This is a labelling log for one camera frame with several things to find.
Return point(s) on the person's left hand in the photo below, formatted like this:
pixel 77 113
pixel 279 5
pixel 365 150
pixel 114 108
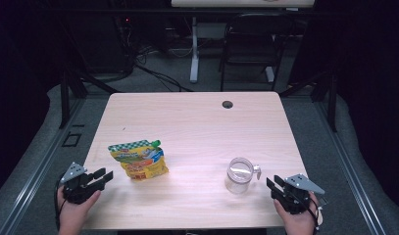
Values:
pixel 73 217

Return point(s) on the grey tape strip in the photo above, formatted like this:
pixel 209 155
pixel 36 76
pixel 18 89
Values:
pixel 323 201

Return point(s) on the black metal stand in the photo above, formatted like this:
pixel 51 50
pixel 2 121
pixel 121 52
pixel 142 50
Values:
pixel 332 104
pixel 64 98

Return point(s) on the black table grommet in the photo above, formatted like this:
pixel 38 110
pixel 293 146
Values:
pixel 227 104

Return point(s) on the yellow pouch with green cap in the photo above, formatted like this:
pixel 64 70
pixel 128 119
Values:
pixel 139 161

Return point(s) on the clear jar with hinged lid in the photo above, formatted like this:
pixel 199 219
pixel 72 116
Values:
pixel 238 179

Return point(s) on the person's right hand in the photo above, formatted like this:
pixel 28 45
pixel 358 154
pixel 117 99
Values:
pixel 300 223

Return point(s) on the aluminium floor rail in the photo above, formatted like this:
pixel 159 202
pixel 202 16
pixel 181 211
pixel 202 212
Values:
pixel 350 169
pixel 33 176

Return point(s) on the white desk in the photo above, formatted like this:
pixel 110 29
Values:
pixel 194 49

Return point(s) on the black folding chair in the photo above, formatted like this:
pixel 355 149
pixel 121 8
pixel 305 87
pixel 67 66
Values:
pixel 256 36

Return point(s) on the dark equipment with red light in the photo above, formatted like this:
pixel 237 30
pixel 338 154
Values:
pixel 126 20

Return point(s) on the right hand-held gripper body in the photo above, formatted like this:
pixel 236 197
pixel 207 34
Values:
pixel 295 199

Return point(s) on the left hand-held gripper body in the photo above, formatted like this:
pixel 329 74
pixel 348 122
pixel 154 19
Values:
pixel 79 191

